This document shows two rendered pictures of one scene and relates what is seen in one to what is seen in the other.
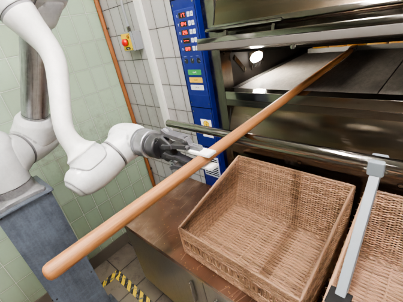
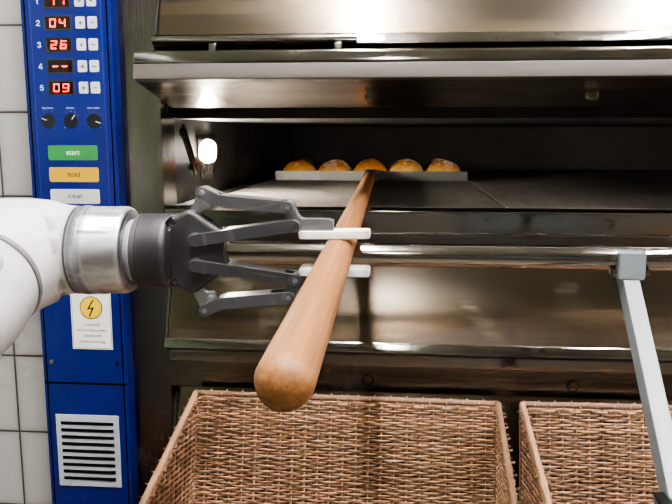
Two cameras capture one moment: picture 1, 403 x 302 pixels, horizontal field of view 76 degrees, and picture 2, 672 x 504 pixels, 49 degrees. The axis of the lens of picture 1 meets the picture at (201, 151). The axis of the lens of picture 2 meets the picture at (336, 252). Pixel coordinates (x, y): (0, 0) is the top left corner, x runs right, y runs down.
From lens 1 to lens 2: 0.53 m
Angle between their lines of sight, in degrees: 43
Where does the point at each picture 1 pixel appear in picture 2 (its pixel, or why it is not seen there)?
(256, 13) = (278, 27)
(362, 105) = (494, 225)
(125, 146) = (44, 249)
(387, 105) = (535, 221)
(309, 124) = (388, 278)
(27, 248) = not seen: outside the picture
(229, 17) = (204, 25)
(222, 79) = (161, 176)
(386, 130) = (534, 275)
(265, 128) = not seen: hidden behind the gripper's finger
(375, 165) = (633, 257)
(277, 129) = not seen: hidden behind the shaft
